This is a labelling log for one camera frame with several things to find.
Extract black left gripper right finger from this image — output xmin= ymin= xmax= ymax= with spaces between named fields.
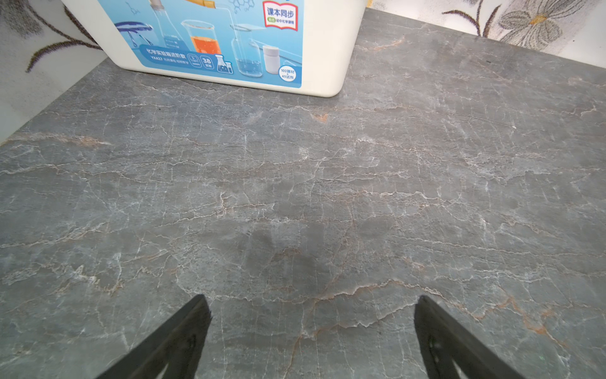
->
xmin=413 ymin=295 xmax=523 ymax=379

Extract blue lid storage box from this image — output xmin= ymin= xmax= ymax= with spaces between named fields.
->
xmin=66 ymin=1 xmax=366 ymax=97

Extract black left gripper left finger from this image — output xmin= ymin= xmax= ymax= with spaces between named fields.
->
xmin=99 ymin=294 xmax=212 ymax=378

